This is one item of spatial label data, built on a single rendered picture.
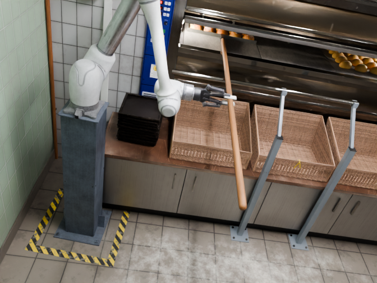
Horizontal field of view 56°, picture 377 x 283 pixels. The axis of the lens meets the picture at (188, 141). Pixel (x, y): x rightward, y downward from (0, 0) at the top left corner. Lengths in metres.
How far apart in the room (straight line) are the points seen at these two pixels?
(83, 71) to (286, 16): 1.37
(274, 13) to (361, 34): 0.61
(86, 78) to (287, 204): 1.68
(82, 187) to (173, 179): 0.62
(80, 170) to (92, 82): 0.59
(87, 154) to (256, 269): 1.44
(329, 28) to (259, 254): 1.67
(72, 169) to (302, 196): 1.60
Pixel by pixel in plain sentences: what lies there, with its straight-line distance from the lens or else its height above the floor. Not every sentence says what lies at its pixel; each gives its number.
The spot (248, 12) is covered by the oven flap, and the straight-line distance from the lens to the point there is 2.47.
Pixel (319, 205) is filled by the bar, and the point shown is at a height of 0.45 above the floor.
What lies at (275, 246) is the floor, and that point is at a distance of 2.90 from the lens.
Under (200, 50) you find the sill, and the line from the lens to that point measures 2.54.
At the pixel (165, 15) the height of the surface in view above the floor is 1.39.
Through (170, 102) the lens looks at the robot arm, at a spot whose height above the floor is 1.25.
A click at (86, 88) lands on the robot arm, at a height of 1.17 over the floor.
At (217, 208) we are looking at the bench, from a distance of 2.68.
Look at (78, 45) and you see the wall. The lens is 2.66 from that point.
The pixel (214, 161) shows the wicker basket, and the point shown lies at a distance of 2.43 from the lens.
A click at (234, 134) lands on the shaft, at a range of 1.66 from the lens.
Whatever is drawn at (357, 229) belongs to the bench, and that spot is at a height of 0.20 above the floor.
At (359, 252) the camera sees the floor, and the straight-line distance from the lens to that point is 3.25.
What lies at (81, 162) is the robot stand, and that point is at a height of 0.68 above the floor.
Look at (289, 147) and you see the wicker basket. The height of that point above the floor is 0.59.
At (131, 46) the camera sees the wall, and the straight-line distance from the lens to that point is 2.57.
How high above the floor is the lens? 2.11
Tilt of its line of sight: 36 degrees down
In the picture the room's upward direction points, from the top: 13 degrees clockwise
